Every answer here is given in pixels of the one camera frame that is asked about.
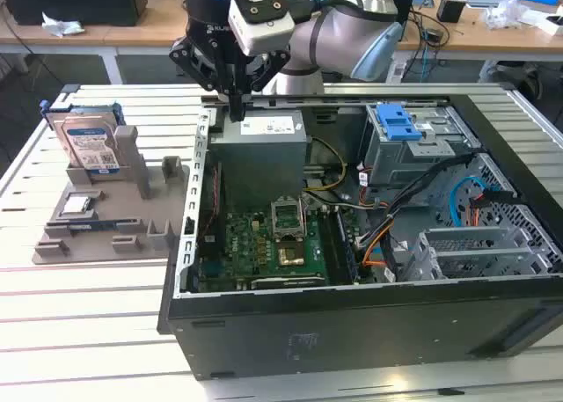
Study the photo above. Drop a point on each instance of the installed RAM stick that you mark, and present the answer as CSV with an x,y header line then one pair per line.
x,y
347,248

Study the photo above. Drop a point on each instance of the metal disk bay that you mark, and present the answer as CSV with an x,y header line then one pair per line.
x,y
466,243

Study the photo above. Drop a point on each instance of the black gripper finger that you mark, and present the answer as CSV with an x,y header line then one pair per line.
x,y
268,70
193,65

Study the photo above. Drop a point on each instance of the grey parts rack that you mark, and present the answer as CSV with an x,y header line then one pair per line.
x,y
114,208

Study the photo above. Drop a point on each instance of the metal locking lever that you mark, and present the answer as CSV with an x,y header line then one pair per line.
x,y
304,217

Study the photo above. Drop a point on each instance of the dark blue RAM stick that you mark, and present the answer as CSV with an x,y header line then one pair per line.
x,y
101,226

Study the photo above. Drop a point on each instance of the small black box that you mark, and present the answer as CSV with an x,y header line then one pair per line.
x,y
451,10

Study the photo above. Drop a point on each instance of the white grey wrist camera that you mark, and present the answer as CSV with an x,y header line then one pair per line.
x,y
264,32

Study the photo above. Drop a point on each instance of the black RAM slot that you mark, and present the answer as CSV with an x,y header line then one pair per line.
x,y
327,243

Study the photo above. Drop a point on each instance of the crumpled white paper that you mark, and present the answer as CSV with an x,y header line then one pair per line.
x,y
61,26

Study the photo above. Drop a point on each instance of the white open box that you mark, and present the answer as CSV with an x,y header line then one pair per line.
x,y
554,26

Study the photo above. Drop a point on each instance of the black computer tower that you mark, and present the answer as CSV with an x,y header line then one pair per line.
x,y
75,2

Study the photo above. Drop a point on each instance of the wooden desk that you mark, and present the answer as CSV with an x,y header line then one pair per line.
x,y
145,32

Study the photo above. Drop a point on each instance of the clear plastic bags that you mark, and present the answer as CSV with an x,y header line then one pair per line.
x,y
506,12

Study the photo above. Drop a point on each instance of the black PC case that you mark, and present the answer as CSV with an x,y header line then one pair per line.
x,y
352,331

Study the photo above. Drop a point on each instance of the silver CPU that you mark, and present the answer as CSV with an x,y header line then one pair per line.
x,y
77,205

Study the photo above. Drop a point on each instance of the hard disk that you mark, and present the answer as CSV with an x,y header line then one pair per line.
x,y
88,147

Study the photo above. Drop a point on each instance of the metal drive cage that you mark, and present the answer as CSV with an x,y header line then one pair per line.
x,y
396,164

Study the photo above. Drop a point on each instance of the white power strip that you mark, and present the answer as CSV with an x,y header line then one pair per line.
x,y
397,72

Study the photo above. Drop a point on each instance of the grey power supply unit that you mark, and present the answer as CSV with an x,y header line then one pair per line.
x,y
259,164

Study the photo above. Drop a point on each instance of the CPU socket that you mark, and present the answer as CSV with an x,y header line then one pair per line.
x,y
290,254

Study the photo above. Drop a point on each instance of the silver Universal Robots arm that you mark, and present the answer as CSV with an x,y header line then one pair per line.
x,y
334,37

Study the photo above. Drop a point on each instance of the green motherboard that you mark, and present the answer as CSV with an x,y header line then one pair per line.
x,y
246,248

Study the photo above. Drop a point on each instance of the blue plastic drive latch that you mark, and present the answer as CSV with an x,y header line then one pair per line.
x,y
396,125

